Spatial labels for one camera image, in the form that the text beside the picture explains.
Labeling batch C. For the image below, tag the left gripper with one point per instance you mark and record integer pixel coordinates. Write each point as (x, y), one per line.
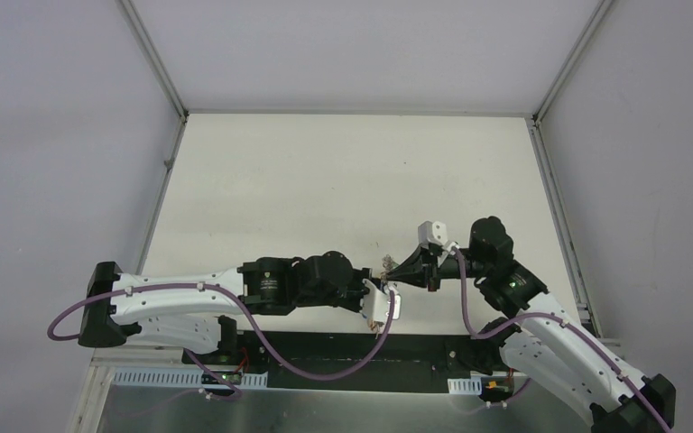
(363, 288)

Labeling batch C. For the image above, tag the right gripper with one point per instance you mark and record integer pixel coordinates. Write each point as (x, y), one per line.
(420, 269)

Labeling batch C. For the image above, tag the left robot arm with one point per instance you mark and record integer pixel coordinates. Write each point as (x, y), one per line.
(171, 310)

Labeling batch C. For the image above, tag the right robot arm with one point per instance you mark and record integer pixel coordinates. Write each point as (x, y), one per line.
(509, 308)

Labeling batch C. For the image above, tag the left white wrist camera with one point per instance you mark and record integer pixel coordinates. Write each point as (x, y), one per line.
(380, 302)

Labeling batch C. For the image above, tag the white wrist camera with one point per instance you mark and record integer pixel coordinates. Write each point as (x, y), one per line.
(432, 232)
(380, 302)

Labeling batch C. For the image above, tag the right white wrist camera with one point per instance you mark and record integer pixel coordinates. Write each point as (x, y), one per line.
(432, 232)

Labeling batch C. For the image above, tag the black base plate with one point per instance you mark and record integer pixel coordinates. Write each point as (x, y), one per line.
(405, 363)

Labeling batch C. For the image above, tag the right white cable duct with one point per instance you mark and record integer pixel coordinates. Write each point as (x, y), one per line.
(465, 386)

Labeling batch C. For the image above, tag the white cable duct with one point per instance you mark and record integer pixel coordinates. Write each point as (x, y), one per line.
(187, 378)
(465, 386)

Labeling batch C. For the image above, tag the left white cable duct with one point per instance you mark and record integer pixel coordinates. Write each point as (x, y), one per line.
(187, 378)

